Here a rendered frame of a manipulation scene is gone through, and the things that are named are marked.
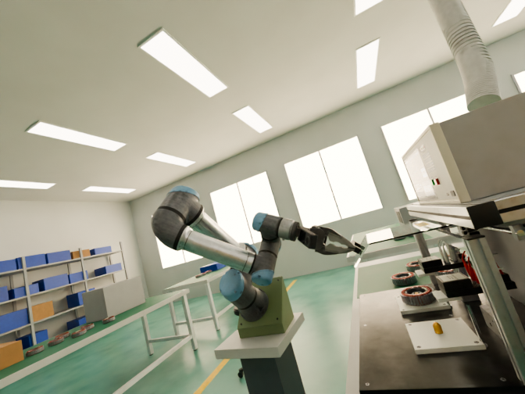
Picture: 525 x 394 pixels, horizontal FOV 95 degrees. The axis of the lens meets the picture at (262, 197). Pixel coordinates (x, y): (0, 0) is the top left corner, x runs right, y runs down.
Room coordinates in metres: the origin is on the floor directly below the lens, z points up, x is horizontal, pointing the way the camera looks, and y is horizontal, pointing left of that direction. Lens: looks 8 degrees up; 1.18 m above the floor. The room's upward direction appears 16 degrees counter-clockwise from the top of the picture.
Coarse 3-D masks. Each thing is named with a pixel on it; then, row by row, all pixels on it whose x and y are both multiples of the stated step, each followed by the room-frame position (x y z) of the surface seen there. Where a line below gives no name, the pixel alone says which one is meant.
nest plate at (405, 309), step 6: (396, 300) 1.01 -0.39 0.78; (402, 306) 0.94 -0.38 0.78; (408, 306) 0.93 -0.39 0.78; (414, 306) 0.92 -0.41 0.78; (420, 306) 0.90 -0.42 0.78; (426, 306) 0.89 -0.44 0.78; (432, 306) 0.88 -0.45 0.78; (438, 306) 0.87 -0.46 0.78; (444, 306) 0.87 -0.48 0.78; (402, 312) 0.91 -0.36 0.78; (408, 312) 0.90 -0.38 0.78; (414, 312) 0.90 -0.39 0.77; (420, 312) 0.89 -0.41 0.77
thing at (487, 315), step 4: (480, 308) 0.72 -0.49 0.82; (484, 308) 0.70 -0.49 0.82; (488, 308) 0.69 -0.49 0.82; (484, 312) 0.70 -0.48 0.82; (488, 312) 0.68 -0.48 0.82; (484, 316) 0.71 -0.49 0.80; (488, 316) 0.68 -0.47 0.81; (492, 316) 0.66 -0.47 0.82; (488, 320) 0.69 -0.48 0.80; (492, 320) 0.66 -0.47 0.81; (488, 324) 0.71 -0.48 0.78; (492, 324) 0.68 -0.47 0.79; (496, 324) 0.65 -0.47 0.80; (492, 328) 0.69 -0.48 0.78; (496, 328) 0.66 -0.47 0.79; (496, 332) 0.67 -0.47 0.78; (500, 336) 0.65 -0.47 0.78
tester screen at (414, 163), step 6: (414, 156) 0.81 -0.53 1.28; (408, 162) 0.92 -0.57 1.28; (414, 162) 0.84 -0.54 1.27; (420, 162) 0.77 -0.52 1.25; (408, 168) 0.95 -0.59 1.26; (414, 168) 0.87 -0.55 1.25; (420, 168) 0.79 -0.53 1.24; (414, 174) 0.90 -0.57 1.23; (414, 180) 0.93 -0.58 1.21; (420, 180) 0.84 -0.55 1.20; (426, 180) 0.78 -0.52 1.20; (414, 186) 0.97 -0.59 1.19; (420, 186) 0.88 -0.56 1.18; (420, 198) 0.94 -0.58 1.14
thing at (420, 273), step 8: (432, 256) 0.94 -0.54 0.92; (424, 264) 0.91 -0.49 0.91; (432, 264) 0.90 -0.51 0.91; (440, 264) 0.89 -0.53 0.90; (448, 264) 0.88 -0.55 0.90; (456, 264) 0.87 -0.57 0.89; (472, 264) 0.86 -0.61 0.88; (416, 272) 0.95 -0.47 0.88; (424, 272) 0.91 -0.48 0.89; (432, 272) 0.90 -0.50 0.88; (456, 272) 0.90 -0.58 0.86
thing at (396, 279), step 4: (404, 272) 1.30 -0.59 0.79; (408, 272) 1.29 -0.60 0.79; (392, 276) 1.29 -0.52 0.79; (396, 276) 1.29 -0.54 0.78; (400, 276) 1.30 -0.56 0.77; (404, 276) 1.28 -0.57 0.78; (408, 276) 1.23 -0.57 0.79; (412, 276) 1.22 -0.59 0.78; (392, 280) 1.27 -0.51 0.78; (396, 280) 1.24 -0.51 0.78; (400, 280) 1.23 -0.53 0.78; (404, 280) 1.22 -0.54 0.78; (408, 280) 1.21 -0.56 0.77; (412, 280) 1.22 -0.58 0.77; (416, 280) 1.23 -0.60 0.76; (396, 284) 1.25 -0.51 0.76; (400, 284) 1.24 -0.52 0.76; (404, 284) 1.22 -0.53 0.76; (408, 284) 1.22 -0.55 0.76
